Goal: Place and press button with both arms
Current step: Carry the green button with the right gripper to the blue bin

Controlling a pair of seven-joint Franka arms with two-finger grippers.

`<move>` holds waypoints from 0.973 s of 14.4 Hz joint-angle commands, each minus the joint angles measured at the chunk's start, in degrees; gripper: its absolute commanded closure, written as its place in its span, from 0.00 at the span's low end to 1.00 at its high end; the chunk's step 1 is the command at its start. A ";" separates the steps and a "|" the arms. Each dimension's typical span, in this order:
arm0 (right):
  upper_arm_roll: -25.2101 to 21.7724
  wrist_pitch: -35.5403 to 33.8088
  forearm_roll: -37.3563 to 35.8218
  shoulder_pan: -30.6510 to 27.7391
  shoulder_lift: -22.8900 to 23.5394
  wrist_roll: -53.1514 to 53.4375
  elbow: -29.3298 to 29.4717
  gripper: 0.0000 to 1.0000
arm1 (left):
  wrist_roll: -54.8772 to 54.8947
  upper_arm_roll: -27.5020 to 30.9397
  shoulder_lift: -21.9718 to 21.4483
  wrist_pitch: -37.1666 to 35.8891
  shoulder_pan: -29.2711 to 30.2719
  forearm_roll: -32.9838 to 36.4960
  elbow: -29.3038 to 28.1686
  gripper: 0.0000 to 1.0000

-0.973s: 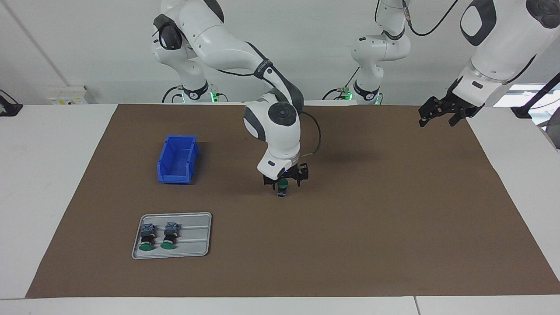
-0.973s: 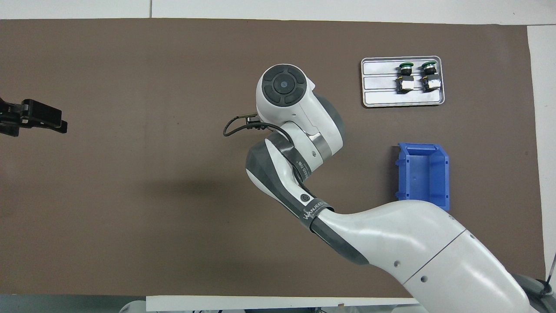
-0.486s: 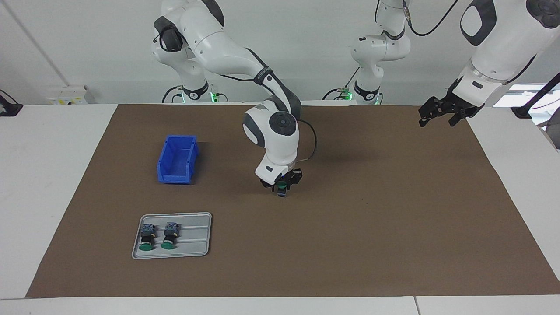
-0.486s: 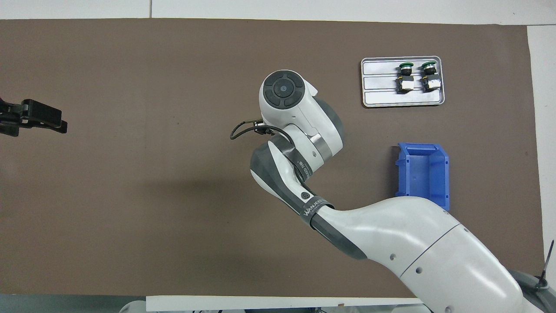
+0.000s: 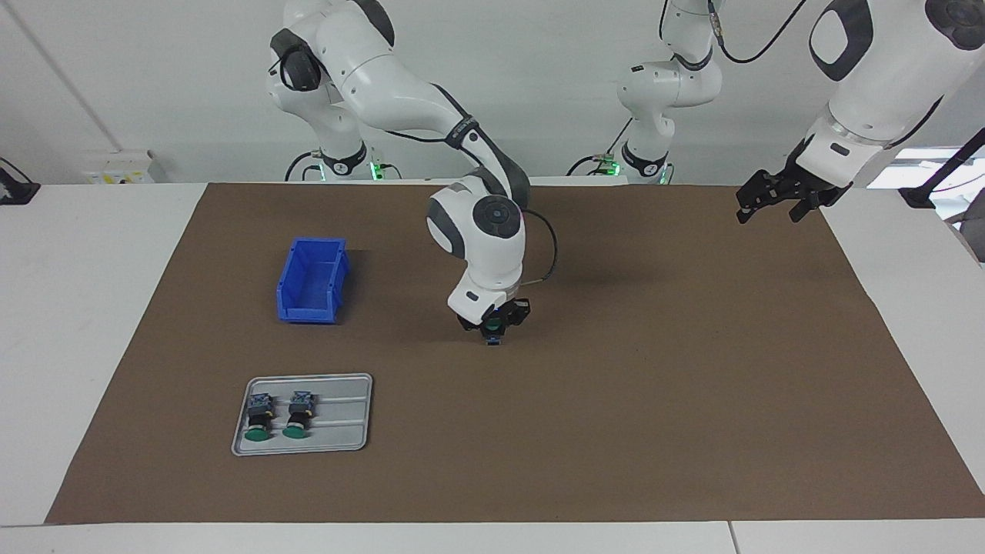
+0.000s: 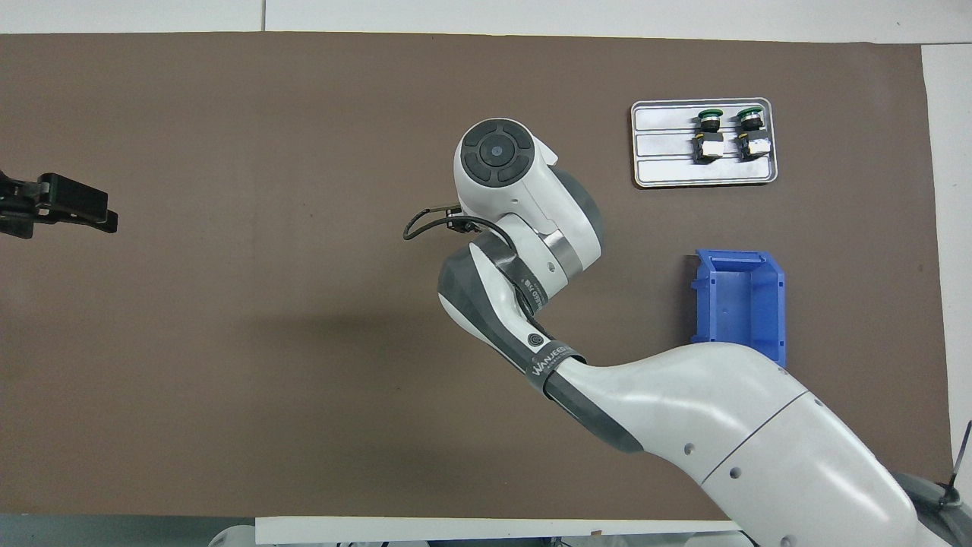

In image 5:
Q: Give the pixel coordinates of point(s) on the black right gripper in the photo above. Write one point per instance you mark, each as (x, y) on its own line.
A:
(508, 315)

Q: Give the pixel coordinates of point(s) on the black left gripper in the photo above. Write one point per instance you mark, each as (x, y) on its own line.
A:
(793, 185)

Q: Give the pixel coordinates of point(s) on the green push button switch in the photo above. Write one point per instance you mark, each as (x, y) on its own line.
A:
(258, 417)
(297, 415)
(493, 342)

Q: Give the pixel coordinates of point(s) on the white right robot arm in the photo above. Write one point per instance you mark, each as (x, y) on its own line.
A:
(485, 246)

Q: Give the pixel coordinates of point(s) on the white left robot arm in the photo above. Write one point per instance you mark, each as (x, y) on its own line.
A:
(869, 85)

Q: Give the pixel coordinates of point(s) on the brown table mat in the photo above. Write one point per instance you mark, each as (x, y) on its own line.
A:
(616, 400)

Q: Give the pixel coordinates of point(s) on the silver metal tray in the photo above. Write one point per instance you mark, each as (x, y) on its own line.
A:
(338, 431)

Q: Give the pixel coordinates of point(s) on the blue plastic bin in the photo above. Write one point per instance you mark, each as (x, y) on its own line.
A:
(312, 281)

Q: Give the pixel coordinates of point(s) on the dark grey chair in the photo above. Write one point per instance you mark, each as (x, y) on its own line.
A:
(971, 231)

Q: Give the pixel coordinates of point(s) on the black camera stand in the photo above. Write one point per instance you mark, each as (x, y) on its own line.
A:
(943, 173)

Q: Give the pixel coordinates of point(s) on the white wall socket box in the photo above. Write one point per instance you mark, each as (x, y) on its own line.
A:
(119, 165)

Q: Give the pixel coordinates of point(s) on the black clamp mount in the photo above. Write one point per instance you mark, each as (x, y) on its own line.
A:
(15, 188)

